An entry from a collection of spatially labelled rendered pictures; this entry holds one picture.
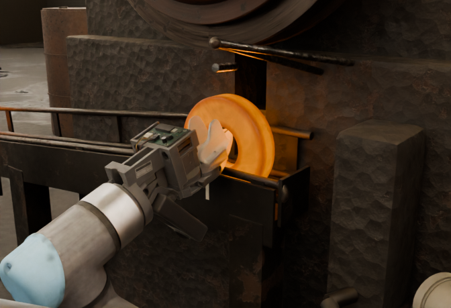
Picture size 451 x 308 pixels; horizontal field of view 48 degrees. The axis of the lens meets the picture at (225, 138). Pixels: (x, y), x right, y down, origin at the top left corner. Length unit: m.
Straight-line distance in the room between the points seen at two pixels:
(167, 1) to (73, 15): 2.79
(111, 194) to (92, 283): 0.10
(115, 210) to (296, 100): 0.31
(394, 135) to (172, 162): 0.26
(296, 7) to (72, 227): 0.35
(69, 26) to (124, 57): 2.54
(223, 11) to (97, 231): 0.31
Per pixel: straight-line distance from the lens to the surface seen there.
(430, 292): 0.53
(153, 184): 0.64
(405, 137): 0.60
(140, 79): 0.95
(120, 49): 0.99
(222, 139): 0.71
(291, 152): 0.75
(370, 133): 0.60
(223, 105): 0.73
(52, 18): 3.58
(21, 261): 0.56
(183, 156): 0.63
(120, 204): 0.59
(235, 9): 0.65
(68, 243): 0.56
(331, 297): 0.64
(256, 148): 0.70
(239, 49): 0.59
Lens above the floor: 0.95
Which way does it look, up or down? 16 degrees down
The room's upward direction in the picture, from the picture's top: straight up
